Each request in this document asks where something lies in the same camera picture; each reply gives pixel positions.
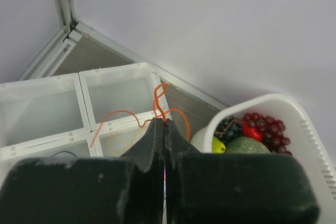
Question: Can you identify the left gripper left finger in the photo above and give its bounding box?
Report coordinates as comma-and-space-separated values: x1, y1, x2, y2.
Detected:
1, 119, 164, 223

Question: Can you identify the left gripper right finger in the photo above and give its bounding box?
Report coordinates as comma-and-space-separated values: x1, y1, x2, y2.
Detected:
165, 120, 320, 223

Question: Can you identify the blue thin wire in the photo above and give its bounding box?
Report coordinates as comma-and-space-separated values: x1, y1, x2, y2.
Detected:
50, 151, 78, 158

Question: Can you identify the yellow pear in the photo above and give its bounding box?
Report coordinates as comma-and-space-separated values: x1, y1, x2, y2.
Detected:
212, 136, 226, 153

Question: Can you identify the green melon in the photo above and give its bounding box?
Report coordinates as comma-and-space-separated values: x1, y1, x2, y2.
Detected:
225, 137, 271, 154

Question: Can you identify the dark grapes bunch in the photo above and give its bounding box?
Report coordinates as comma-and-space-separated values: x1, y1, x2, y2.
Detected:
214, 116, 243, 145

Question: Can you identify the red apple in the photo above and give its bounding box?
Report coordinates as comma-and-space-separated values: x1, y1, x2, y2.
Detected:
242, 125, 263, 142

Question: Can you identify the white compartment tray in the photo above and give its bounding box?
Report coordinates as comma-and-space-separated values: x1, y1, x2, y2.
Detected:
1, 63, 161, 178

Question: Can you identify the red grapes bunch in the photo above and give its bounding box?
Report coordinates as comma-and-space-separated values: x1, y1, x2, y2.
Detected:
241, 112, 292, 156

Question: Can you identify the white fruit basket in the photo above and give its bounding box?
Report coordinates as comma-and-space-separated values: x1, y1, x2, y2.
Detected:
191, 93, 335, 223

